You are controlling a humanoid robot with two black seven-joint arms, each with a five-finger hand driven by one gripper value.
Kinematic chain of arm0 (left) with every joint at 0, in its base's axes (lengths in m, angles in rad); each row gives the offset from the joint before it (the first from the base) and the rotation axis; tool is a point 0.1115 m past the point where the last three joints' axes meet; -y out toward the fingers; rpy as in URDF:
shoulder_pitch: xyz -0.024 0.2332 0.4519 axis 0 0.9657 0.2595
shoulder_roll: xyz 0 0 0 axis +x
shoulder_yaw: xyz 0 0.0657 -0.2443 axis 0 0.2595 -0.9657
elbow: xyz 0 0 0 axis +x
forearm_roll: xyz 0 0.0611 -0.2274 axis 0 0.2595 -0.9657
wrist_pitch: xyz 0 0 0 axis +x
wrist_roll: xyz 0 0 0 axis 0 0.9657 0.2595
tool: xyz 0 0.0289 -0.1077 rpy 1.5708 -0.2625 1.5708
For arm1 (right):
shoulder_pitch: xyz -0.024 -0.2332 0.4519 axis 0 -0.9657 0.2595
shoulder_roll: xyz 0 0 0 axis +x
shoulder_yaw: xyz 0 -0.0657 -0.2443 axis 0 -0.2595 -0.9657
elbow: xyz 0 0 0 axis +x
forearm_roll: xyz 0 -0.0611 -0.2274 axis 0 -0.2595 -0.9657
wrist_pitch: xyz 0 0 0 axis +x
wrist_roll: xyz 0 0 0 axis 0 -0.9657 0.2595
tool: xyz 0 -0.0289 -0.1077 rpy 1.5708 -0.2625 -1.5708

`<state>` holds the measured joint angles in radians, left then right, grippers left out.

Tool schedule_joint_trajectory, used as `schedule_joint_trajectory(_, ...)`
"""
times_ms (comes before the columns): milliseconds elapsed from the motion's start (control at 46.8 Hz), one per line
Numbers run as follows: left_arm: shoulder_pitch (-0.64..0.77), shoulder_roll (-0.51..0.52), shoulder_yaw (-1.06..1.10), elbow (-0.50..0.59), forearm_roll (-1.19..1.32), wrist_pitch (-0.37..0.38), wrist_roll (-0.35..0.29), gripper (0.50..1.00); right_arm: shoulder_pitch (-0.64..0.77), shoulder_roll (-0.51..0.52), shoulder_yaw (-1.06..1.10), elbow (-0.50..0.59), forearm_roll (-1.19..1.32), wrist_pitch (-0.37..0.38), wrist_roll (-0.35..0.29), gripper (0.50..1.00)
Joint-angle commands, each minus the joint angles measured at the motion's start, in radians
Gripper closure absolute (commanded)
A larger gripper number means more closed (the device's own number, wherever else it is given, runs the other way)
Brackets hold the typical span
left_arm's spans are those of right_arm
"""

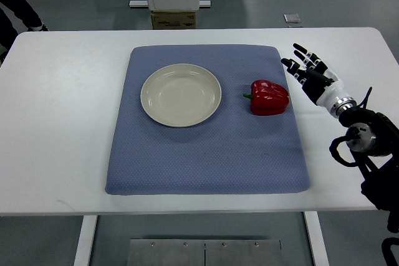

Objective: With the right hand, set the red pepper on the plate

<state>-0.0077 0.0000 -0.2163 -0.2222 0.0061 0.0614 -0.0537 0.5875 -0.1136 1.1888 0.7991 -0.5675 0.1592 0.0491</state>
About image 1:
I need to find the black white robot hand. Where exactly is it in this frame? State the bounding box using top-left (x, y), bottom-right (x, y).
top-left (281, 43), bottom-right (339, 106)

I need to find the red bell pepper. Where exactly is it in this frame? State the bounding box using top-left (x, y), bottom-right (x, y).
top-left (243, 80), bottom-right (289, 116)

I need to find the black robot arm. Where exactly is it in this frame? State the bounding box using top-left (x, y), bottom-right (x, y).
top-left (329, 88), bottom-right (398, 234)

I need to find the small grey floor plate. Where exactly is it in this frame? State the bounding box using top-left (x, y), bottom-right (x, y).
top-left (283, 14), bottom-right (301, 24)

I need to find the cream round plate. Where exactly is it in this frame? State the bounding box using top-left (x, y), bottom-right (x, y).
top-left (140, 64), bottom-right (222, 128)

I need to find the blue textured mat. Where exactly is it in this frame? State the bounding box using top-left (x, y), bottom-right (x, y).
top-left (105, 45), bottom-right (310, 195)

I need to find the cardboard box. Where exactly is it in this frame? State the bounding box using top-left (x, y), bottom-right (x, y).
top-left (151, 11), bottom-right (196, 30)

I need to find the white right table leg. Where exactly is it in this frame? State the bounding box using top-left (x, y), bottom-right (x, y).
top-left (303, 211), bottom-right (329, 266)

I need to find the white table leg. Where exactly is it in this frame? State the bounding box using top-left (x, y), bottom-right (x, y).
top-left (303, 211), bottom-right (329, 266)
top-left (73, 216), bottom-right (98, 266)

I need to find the white left table leg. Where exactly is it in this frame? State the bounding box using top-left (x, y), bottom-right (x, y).
top-left (73, 216), bottom-right (98, 266)

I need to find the person in black clothing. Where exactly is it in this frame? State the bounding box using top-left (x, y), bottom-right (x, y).
top-left (1, 0), bottom-right (48, 63)

